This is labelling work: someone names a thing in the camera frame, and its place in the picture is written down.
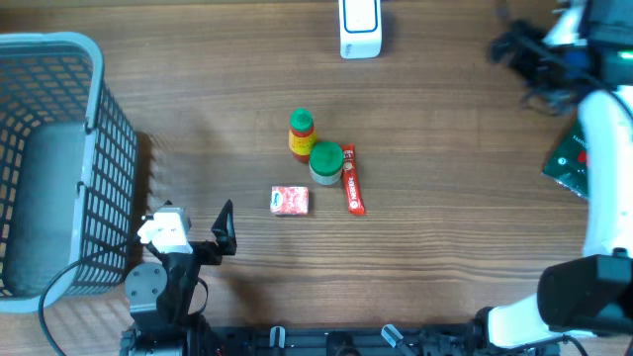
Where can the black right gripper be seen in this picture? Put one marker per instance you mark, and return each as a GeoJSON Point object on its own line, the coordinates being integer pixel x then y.
{"type": "Point", "coordinates": [532, 40]}

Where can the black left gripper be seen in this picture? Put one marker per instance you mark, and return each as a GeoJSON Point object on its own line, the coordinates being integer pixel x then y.
{"type": "Point", "coordinates": [213, 254]}

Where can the green glove package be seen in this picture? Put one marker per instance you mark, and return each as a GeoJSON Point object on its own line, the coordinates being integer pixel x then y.
{"type": "Point", "coordinates": [567, 164]}

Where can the red white small box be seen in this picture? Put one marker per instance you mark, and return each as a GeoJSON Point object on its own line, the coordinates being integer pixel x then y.
{"type": "Point", "coordinates": [289, 201]}

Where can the red sauce bottle green cap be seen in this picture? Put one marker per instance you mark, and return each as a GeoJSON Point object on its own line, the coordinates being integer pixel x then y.
{"type": "Point", "coordinates": [302, 134]}

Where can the green lid jar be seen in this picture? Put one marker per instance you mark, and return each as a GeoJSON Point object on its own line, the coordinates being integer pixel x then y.
{"type": "Point", "coordinates": [326, 162]}

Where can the red coffee stick sachet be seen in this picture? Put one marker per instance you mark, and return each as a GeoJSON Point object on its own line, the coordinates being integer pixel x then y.
{"type": "Point", "coordinates": [350, 179]}

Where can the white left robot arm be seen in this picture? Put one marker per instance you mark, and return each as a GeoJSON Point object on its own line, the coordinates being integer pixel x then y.
{"type": "Point", "coordinates": [160, 294]}

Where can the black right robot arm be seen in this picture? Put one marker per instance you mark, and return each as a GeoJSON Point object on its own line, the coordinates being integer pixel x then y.
{"type": "Point", "coordinates": [590, 296]}

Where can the white barcode scanner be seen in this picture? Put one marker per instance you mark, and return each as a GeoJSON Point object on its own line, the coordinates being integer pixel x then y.
{"type": "Point", "coordinates": [360, 28]}

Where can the grey plastic basket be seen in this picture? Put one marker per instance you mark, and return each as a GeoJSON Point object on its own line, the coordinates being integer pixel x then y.
{"type": "Point", "coordinates": [68, 172]}

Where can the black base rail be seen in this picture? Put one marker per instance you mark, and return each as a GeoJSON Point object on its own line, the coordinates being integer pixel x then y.
{"type": "Point", "coordinates": [442, 339]}

